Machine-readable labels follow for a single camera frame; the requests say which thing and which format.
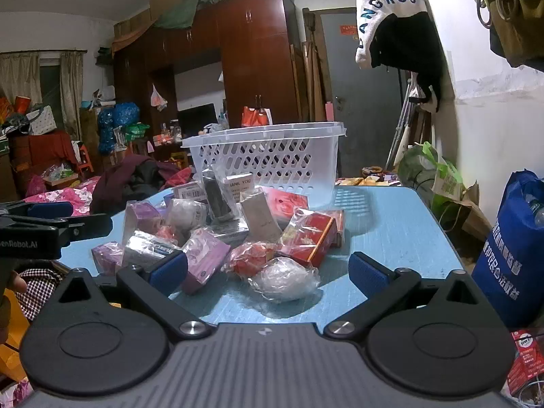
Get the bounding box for orange cloth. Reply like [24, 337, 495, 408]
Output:
[0, 289, 32, 383]

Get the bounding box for red cloth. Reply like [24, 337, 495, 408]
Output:
[8, 131, 79, 175]

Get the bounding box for brown paper bag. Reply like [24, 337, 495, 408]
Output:
[440, 181, 494, 243]

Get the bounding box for white plastic basket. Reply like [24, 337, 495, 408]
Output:
[181, 121, 347, 200]

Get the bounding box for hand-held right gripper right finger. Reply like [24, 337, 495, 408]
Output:
[323, 252, 490, 341]

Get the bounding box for white round item in bag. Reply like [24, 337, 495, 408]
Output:
[164, 198, 209, 234]

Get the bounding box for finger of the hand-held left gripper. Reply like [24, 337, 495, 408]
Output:
[55, 214, 113, 241]
[0, 201, 75, 222]

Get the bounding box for metal crutches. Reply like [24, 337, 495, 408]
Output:
[385, 81, 419, 168]

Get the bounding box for red and white hanging bag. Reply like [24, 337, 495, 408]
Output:
[241, 93, 273, 128]

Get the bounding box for green plastic bag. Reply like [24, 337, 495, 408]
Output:
[397, 142, 466, 222]

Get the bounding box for white and black jacket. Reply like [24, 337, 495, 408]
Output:
[355, 0, 445, 113]

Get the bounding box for silver box in clear bag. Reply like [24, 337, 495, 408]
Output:
[123, 229, 179, 270]

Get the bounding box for small purple box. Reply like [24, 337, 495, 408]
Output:
[91, 241, 126, 277]

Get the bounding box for red packet in clear bag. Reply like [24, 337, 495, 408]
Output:
[221, 241, 281, 279]

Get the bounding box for black monitor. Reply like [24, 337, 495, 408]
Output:
[177, 103, 218, 137]

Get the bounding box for pink floral blanket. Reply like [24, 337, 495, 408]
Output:
[23, 176, 100, 217]

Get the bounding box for white ball in clear bag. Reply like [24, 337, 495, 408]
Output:
[248, 257, 321, 304]

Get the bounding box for person's left hand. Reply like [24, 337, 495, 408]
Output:
[6, 271, 28, 295]

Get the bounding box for grey door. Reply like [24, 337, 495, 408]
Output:
[319, 11, 409, 179]

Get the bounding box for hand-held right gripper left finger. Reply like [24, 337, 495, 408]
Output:
[54, 252, 217, 341]

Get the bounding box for dark flat box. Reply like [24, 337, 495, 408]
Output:
[210, 219, 251, 245]

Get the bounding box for brown wooden wardrobe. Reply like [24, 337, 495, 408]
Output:
[113, 0, 307, 171]

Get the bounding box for white card box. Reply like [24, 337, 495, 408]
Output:
[224, 173, 256, 205]

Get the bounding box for green cloth bundle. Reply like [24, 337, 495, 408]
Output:
[155, 0, 247, 30]

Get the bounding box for red box in clear bag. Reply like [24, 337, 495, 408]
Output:
[276, 207, 346, 268]

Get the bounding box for pink and white plastic bag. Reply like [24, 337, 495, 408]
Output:
[150, 84, 168, 111]

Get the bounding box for maroon clothes pile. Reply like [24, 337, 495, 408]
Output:
[91, 155, 192, 215]

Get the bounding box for brown hanging bag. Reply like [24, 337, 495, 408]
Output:
[489, 0, 544, 69]

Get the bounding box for large purple box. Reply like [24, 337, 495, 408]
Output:
[181, 227, 232, 296]

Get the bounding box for polka dot box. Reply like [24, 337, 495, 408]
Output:
[28, 105, 58, 136]

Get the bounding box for red plastic stool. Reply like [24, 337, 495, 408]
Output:
[76, 144, 94, 177]

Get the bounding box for wooden planks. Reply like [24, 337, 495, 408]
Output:
[291, 6, 328, 124]

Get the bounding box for purple box in clear bag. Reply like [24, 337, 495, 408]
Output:
[122, 201, 164, 243]

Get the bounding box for pink rose print box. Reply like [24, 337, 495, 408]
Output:
[261, 186, 311, 226]

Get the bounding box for blue shopping bag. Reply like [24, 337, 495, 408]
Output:
[472, 170, 544, 330]

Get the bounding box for red printed box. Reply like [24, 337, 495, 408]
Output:
[508, 328, 544, 398]

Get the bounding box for beige curtain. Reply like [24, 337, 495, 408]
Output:
[59, 51, 83, 141]
[0, 51, 43, 107]

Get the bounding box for blue plastic bag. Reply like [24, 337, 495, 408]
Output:
[98, 101, 141, 154]

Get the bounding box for black pouch in clear bag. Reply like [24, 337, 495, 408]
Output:
[200, 166, 239, 224]

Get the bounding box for checked cloth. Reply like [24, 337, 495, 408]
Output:
[17, 263, 64, 321]

